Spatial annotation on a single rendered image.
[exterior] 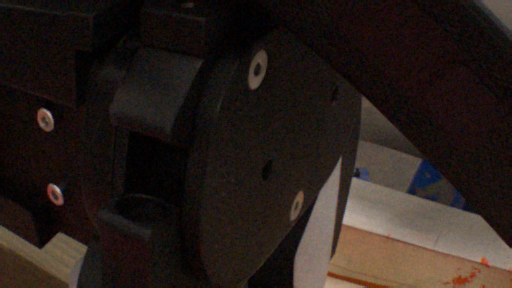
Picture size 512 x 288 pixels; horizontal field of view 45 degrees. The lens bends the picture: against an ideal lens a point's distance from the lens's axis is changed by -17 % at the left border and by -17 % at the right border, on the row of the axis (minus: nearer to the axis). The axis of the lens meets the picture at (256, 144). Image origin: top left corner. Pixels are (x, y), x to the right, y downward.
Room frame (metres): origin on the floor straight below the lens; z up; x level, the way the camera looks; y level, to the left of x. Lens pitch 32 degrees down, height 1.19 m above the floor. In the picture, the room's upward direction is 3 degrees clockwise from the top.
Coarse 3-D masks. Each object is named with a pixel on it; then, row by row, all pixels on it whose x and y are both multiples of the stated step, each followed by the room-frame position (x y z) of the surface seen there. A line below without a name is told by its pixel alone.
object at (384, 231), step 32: (352, 192) 0.28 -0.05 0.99; (384, 192) 0.28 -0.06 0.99; (352, 224) 0.25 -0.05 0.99; (384, 224) 0.25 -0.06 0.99; (416, 224) 0.25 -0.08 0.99; (448, 224) 0.25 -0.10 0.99; (480, 224) 0.25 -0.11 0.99; (352, 256) 0.25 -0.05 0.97; (384, 256) 0.24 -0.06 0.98; (416, 256) 0.24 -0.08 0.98; (448, 256) 0.23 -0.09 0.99; (480, 256) 0.23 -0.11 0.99
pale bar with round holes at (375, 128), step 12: (372, 108) 0.32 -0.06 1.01; (372, 120) 0.32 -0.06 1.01; (384, 120) 0.32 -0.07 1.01; (360, 132) 0.32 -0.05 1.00; (372, 132) 0.32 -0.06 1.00; (384, 132) 0.32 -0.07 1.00; (396, 132) 0.31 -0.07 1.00; (384, 144) 0.32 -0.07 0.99; (396, 144) 0.31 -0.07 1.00; (408, 144) 0.31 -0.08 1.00; (420, 156) 0.31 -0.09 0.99
